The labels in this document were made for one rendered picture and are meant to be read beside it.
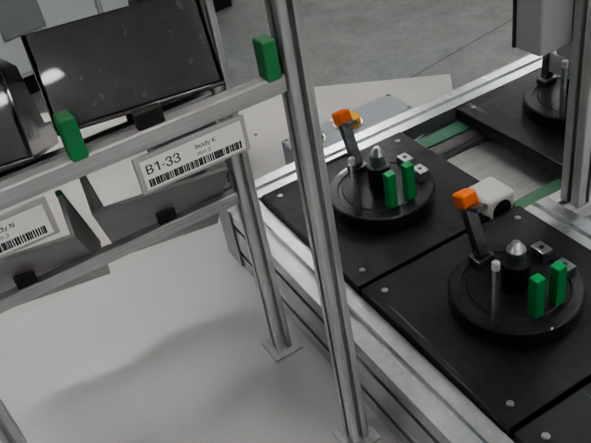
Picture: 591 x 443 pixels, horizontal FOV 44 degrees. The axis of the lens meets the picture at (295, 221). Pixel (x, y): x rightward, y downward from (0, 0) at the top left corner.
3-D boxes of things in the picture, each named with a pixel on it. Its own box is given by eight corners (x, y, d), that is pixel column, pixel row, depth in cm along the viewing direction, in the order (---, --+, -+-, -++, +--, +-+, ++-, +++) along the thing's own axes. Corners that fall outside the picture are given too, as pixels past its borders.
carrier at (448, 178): (263, 206, 104) (246, 130, 97) (401, 141, 112) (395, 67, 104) (360, 300, 86) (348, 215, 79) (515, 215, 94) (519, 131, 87)
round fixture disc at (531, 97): (502, 107, 111) (502, 95, 110) (570, 75, 116) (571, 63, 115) (574, 143, 101) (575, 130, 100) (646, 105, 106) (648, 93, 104)
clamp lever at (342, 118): (347, 166, 101) (330, 113, 98) (360, 160, 101) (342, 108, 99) (361, 168, 97) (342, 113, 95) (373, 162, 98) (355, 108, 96)
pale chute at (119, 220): (120, 257, 94) (109, 224, 95) (218, 222, 96) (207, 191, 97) (91, 214, 67) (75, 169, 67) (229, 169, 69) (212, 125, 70)
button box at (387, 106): (286, 171, 119) (280, 139, 116) (391, 123, 126) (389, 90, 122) (309, 190, 114) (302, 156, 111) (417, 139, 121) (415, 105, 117)
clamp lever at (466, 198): (469, 256, 83) (450, 194, 80) (482, 248, 83) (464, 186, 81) (489, 262, 79) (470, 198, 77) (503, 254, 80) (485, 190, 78)
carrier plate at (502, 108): (455, 119, 115) (454, 106, 113) (568, 65, 122) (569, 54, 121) (575, 185, 97) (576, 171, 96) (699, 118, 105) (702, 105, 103)
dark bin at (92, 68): (72, 127, 81) (47, 60, 79) (186, 91, 83) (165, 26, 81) (56, 136, 54) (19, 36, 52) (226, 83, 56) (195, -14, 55)
